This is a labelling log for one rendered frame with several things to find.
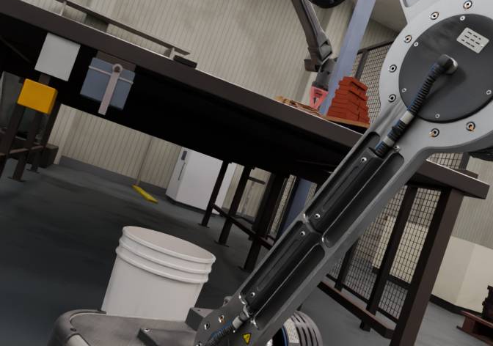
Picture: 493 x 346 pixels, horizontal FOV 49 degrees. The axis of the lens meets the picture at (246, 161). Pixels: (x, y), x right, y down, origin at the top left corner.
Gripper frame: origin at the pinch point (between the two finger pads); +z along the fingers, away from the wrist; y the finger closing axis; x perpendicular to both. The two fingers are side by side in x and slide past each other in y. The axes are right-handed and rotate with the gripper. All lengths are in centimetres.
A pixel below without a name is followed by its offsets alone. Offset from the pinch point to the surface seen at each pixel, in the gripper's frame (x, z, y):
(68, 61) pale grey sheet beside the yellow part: -74, 18, 54
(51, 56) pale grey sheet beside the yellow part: -79, 18, 55
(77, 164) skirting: -281, 99, -505
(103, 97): -61, 25, 52
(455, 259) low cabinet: 205, 50, -419
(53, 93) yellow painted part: -74, 29, 56
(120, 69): -59, 15, 52
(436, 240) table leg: 59, 33, 7
